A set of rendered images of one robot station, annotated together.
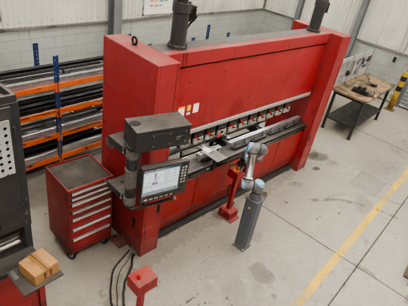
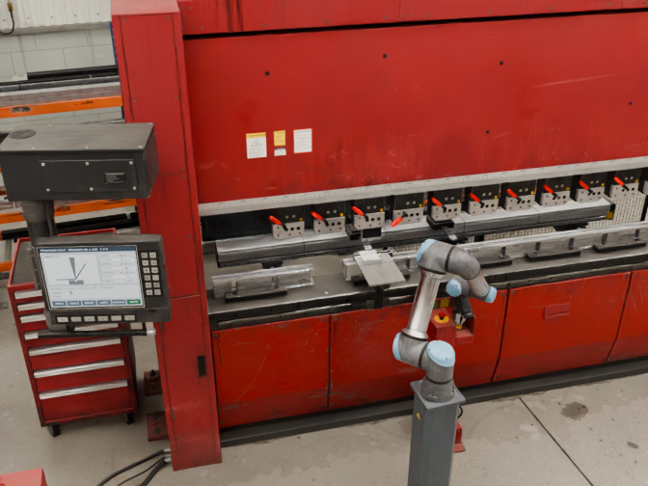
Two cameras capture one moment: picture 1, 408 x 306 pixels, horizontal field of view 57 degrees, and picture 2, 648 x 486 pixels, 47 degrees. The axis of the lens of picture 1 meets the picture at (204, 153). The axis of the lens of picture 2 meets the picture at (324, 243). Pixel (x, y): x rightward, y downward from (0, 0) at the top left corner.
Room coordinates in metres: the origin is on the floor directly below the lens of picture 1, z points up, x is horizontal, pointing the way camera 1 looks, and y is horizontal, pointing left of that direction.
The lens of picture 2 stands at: (1.18, -1.74, 2.92)
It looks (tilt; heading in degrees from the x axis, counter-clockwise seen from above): 29 degrees down; 36
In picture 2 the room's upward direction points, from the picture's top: straight up
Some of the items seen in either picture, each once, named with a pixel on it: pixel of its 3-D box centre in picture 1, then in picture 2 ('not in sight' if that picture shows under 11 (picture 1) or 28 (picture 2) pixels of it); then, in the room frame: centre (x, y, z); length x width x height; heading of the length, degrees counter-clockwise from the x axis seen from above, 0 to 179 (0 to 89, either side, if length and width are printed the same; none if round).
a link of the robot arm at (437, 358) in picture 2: (258, 186); (439, 360); (3.49, -0.67, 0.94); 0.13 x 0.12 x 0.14; 93
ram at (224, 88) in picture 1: (252, 85); (505, 103); (4.48, -0.44, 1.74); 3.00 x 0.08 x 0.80; 140
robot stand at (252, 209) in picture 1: (248, 222); (431, 456); (3.49, -0.68, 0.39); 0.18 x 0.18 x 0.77; 54
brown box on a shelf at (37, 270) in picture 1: (34, 269); not in sight; (1.78, 1.06, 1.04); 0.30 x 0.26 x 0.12; 144
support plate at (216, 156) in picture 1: (214, 155); (379, 269); (3.89, -0.13, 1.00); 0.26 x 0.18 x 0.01; 50
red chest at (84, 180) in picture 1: (80, 208); (80, 337); (3.07, 1.22, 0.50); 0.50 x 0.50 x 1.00; 50
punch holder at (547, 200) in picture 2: (260, 114); (553, 188); (4.72, -0.66, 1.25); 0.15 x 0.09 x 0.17; 140
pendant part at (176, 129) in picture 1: (153, 164); (94, 240); (2.69, 0.41, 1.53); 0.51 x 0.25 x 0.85; 128
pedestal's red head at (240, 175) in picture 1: (238, 170); (448, 321); (4.02, -0.47, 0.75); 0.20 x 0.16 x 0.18; 140
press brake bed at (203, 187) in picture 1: (234, 172); (481, 334); (4.45, -0.48, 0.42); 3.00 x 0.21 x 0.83; 140
